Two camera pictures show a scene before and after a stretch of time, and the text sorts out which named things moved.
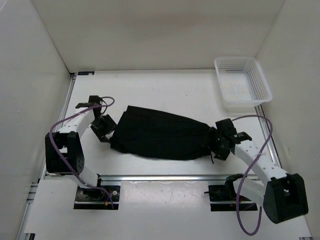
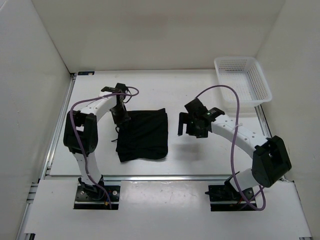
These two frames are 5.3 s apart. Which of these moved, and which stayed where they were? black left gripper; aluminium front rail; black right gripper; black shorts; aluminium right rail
Moved: black shorts; black left gripper; black right gripper
Stayed: aluminium right rail; aluminium front rail
